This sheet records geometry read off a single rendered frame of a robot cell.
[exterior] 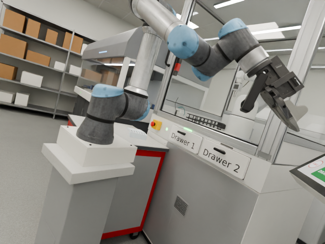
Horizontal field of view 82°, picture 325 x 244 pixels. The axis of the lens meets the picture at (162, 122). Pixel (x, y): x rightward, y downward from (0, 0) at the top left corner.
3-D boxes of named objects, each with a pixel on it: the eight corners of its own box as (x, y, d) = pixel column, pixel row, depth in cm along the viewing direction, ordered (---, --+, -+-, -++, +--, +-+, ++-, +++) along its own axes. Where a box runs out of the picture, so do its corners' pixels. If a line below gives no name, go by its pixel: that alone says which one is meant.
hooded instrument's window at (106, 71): (111, 104, 176) (124, 56, 172) (76, 85, 318) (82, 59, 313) (193, 124, 245) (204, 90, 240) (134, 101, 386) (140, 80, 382)
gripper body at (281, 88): (307, 88, 48) (278, 51, 49) (275, 107, 50) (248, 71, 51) (294, 92, 55) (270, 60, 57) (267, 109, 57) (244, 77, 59)
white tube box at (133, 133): (129, 136, 133) (130, 131, 133) (128, 133, 141) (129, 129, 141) (145, 140, 137) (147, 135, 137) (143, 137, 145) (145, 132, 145)
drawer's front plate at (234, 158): (241, 179, 89) (249, 158, 88) (198, 155, 112) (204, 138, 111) (243, 179, 90) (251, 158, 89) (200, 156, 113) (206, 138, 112)
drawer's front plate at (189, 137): (195, 154, 114) (200, 137, 113) (168, 138, 137) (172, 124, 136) (197, 154, 115) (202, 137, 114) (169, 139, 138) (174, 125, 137)
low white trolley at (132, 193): (53, 264, 107) (86, 139, 99) (47, 201, 156) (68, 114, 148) (140, 242, 142) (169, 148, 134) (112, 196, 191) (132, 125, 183)
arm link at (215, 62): (181, 57, 60) (208, 32, 54) (199, 69, 68) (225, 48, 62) (189, 76, 57) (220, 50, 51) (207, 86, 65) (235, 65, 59)
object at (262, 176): (260, 193, 83) (271, 163, 81) (147, 129, 164) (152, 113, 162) (319, 185, 140) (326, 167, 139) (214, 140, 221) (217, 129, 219)
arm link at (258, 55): (239, 59, 52) (235, 67, 60) (248, 72, 51) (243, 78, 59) (264, 41, 50) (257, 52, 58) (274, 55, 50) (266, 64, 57)
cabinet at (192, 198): (206, 346, 90) (262, 194, 82) (123, 211, 172) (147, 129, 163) (283, 279, 147) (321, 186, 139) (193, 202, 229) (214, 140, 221)
